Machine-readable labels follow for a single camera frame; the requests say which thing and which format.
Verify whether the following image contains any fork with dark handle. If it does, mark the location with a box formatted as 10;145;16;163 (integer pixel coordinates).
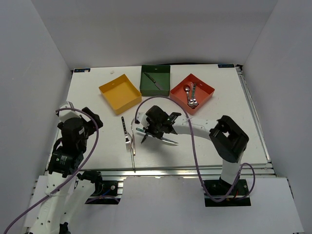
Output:
121;116;131;152

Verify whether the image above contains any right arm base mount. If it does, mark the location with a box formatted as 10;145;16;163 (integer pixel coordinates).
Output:
201;179;252;208

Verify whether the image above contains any spoon with pink handle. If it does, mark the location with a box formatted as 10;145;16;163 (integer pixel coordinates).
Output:
192;83;198;108

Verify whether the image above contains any spoon with green handle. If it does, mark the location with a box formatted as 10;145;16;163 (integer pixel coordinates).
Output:
190;82;196;106

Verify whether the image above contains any knife with dark handle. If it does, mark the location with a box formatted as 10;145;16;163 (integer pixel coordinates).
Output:
144;72;163;90

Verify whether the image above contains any blue label sticker right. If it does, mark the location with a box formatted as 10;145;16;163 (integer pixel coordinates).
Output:
217;64;235;68

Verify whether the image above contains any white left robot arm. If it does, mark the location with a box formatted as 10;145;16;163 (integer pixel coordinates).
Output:
28;104;103;234

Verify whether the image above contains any fork with pink handle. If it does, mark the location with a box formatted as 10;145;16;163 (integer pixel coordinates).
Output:
130;118;136;156

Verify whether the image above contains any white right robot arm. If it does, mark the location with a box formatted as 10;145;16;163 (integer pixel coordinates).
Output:
138;105;249;195

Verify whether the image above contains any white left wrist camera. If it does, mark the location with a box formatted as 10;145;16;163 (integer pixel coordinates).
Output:
56;101;80;122

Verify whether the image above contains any yellow square container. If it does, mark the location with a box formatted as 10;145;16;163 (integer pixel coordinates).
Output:
99;74;142;115

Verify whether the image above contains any red square container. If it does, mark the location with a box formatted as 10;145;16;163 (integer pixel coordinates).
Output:
169;74;215;115

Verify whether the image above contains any knife with green handle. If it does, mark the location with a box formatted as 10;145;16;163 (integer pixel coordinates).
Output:
136;128;178;146

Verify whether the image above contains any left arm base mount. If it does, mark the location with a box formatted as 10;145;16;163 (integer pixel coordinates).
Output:
76;170;125;205

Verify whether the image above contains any blue label sticker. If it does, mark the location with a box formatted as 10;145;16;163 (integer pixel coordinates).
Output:
74;68;91;73
217;64;235;68

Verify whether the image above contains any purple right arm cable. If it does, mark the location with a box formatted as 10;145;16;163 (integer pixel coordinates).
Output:
134;96;256;203

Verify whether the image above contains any dark green square container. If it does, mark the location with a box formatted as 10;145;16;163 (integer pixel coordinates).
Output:
139;65;171;97

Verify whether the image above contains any blue label sticker left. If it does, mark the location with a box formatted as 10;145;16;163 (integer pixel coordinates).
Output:
74;68;91;73

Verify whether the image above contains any spoon with dark handle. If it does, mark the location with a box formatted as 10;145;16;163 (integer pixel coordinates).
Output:
183;84;193;107

